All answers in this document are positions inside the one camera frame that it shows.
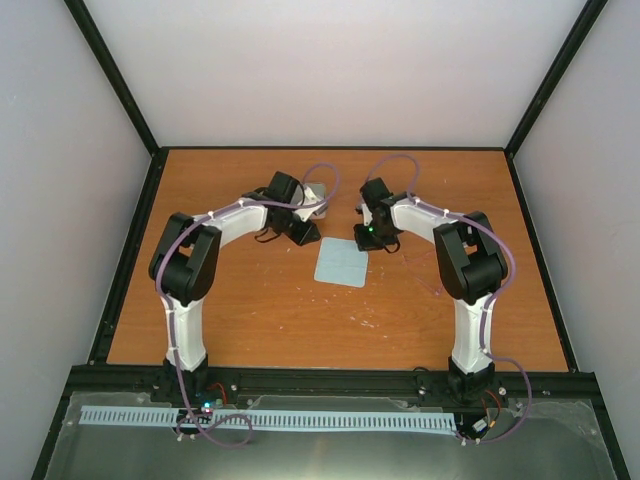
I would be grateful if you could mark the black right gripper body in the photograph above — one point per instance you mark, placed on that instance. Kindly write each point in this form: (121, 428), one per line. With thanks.
(375, 238)

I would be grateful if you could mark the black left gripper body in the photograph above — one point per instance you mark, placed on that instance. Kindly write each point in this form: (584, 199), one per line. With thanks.
(292, 233)

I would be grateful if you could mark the light blue cleaning cloth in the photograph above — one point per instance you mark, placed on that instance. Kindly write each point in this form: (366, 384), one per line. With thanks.
(340, 262)

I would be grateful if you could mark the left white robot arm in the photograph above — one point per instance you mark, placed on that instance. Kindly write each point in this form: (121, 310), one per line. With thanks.
(184, 263)

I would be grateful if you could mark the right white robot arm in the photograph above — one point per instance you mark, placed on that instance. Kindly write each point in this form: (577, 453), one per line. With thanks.
(472, 269)

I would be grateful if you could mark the transparent pink sunglasses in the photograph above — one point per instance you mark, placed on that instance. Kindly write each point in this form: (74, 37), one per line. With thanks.
(423, 268)

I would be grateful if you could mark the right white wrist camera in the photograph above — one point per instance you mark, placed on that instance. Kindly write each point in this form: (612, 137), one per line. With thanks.
(367, 216)

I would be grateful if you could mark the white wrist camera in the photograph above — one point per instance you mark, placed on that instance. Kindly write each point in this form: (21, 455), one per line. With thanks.
(310, 202)
(367, 216)

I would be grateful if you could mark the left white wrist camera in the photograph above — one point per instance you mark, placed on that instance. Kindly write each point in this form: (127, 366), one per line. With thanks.
(310, 202)

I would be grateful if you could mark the metal base plate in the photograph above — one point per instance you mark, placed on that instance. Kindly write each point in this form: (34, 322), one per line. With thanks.
(544, 440)

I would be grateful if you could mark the black aluminium frame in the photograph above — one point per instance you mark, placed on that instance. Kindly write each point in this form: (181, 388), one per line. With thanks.
(97, 377)

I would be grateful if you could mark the light blue slotted cable duct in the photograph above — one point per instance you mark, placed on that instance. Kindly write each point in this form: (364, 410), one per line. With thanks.
(279, 420)

